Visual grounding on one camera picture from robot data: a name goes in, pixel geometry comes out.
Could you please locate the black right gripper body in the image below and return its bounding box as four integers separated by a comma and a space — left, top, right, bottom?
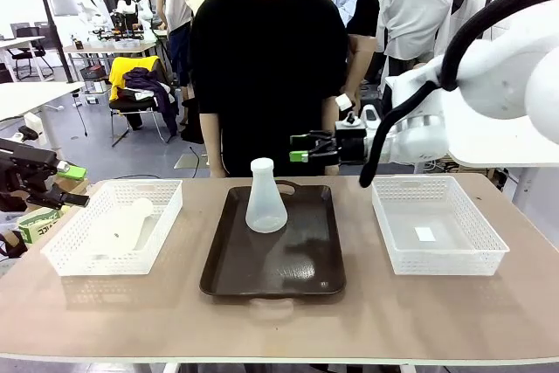
335, 126, 369, 168

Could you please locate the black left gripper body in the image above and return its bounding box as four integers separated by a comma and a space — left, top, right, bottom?
0, 136, 59, 196

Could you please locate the translucent plastic conical flask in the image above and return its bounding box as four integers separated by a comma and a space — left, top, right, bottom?
245, 157, 289, 235
93, 197, 155, 257

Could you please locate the person's right forearm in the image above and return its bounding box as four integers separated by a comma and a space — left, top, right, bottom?
199, 111, 227, 179

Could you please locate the person's left forearm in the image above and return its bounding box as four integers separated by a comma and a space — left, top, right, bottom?
322, 101, 342, 176

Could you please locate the background person's hand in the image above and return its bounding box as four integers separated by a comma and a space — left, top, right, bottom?
345, 83, 364, 109

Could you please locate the brown cardboard box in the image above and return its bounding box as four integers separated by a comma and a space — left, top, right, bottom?
52, 175, 91, 197

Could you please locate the green and white carton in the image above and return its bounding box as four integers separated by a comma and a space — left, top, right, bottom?
17, 207, 66, 247

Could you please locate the white perforated plastic basket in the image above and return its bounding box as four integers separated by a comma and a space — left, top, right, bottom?
40, 178, 184, 278
370, 175, 511, 278

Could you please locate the white side table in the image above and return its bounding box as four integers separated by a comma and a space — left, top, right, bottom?
0, 80, 86, 124
448, 114, 559, 218

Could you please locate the person in black t-shirt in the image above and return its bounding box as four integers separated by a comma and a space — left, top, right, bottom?
190, 0, 351, 179

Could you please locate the metal chair with clothes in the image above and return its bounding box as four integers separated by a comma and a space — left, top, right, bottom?
108, 95, 176, 147

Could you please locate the dark brown plastic tray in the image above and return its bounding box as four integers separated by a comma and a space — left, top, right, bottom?
199, 179, 348, 305

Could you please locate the yellow garment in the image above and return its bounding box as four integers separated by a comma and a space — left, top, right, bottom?
108, 55, 161, 103

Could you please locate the black office chair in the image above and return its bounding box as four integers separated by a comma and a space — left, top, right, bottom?
7, 24, 56, 82

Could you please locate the purple garment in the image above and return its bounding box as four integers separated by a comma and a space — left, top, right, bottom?
122, 66, 181, 136

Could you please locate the cluttered background desk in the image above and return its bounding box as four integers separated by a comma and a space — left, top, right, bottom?
62, 36, 159, 69

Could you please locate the person in black shirt behind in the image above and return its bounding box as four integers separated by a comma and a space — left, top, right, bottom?
338, 0, 382, 107

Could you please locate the mannequin in white shirt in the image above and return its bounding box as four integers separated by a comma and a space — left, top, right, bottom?
376, 0, 453, 73

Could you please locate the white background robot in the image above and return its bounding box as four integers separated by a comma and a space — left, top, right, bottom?
114, 0, 155, 43

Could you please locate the mannequin in white tank top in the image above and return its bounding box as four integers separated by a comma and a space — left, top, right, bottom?
155, 0, 194, 88

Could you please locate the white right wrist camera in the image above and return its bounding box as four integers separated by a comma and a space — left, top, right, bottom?
335, 103, 383, 139

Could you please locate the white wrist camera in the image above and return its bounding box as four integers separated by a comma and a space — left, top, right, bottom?
335, 103, 383, 139
16, 125, 42, 144

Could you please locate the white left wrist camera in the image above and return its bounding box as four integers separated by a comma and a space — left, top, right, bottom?
16, 125, 42, 144

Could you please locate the black right arm cable sleeve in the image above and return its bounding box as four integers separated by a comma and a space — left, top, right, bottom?
358, 0, 559, 190

